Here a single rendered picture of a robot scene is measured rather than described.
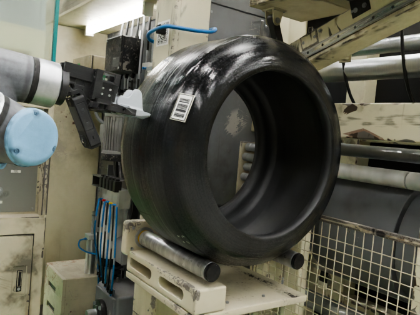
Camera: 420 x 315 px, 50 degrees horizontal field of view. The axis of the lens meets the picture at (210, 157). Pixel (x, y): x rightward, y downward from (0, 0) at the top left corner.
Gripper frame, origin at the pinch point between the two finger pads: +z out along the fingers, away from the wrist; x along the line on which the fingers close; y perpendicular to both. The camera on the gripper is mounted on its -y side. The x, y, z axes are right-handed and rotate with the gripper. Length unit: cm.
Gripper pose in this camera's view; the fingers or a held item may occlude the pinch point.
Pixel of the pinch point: (144, 117)
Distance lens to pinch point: 103.1
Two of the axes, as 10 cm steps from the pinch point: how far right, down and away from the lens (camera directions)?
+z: 8.0, 1.5, 5.8
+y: 1.8, -9.8, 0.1
